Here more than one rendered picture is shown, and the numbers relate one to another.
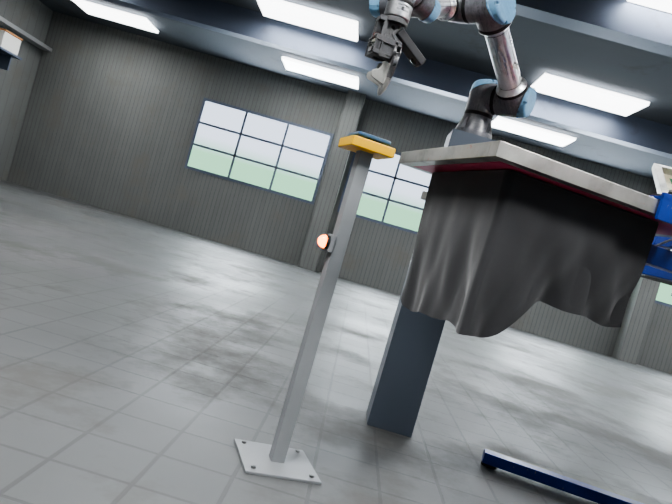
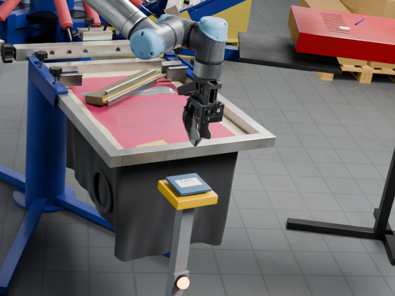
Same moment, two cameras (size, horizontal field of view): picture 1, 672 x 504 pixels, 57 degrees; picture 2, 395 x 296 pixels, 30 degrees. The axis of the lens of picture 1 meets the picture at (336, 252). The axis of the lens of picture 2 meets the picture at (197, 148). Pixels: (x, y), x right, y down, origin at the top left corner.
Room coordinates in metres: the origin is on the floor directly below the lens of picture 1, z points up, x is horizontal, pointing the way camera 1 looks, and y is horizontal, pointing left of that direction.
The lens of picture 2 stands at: (2.20, 1.81, 1.97)
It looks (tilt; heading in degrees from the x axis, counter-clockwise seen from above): 25 degrees down; 257
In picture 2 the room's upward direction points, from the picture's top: 8 degrees clockwise
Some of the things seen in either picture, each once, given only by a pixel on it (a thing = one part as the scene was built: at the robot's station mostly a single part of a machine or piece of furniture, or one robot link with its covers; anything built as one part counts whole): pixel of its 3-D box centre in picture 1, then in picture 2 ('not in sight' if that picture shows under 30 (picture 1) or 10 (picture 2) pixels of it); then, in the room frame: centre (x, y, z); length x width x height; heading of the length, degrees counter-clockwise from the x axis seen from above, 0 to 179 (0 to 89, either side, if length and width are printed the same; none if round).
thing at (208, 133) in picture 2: (379, 76); (204, 133); (1.75, 0.02, 1.14); 0.06 x 0.03 x 0.09; 108
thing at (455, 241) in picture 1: (448, 245); (174, 201); (1.75, -0.30, 0.74); 0.45 x 0.03 x 0.43; 18
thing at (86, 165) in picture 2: not in sight; (98, 166); (1.99, -0.47, 0.77); 0.46 x 0.09 x 0.36; 108
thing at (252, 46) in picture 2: not in sight; (193, 46); (1.50, -1.44, 0.91); 1.34 x 0.41 x 0.08; 168
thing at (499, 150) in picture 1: (556, 194); (145, 103); (1.84, -0.58, 0.97); 0.79 x 0.58 x 0.04; 108
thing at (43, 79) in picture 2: not in sight; (47, 82); (2.17, -0.72, 0.97); 0.30 x 0.05 x 0.07; 108
